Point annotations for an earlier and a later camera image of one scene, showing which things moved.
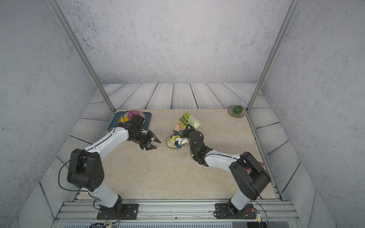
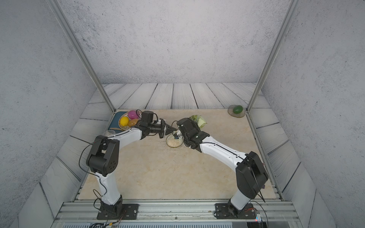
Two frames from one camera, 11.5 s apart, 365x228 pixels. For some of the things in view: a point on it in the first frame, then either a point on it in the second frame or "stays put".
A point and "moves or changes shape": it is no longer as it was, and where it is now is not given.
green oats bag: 185,119 moves or changes shape
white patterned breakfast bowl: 169,143 stays put
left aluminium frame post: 57,10 stays put
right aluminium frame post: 292,8 stays put
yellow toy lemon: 126,119 stays put
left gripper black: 152,137 → 164,129
